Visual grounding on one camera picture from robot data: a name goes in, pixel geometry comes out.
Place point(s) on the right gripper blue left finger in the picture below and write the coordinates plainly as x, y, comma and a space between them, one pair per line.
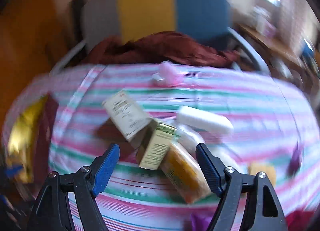
102, 168

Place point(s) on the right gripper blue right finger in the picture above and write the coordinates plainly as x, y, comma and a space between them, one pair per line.
213, 169

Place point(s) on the orange snack packet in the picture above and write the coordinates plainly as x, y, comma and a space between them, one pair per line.
181, 167

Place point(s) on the cream medicine box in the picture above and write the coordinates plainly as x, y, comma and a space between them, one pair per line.
126, 114

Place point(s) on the green yellow box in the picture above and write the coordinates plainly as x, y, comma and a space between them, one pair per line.
155, 144

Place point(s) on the white foam sponge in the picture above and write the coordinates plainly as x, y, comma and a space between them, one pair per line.
210, 122

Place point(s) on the gold tray box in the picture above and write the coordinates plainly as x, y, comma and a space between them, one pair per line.
30, 138

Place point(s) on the pink hair roller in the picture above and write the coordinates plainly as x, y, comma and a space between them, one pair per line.
168, 75

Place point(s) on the striped bed cover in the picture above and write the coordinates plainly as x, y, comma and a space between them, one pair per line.
251, 117

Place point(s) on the purple wrapper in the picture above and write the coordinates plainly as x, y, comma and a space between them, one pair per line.
296, 160

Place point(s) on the wooden side shelf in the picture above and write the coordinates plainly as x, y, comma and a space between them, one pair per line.
273, 46

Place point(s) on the dark red garment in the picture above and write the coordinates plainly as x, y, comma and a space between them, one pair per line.
156, 48

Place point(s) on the orange wooden wardrobe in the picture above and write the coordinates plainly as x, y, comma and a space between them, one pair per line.
33, 39

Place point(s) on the grey yellow blue chair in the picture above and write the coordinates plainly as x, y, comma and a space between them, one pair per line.
206, 21

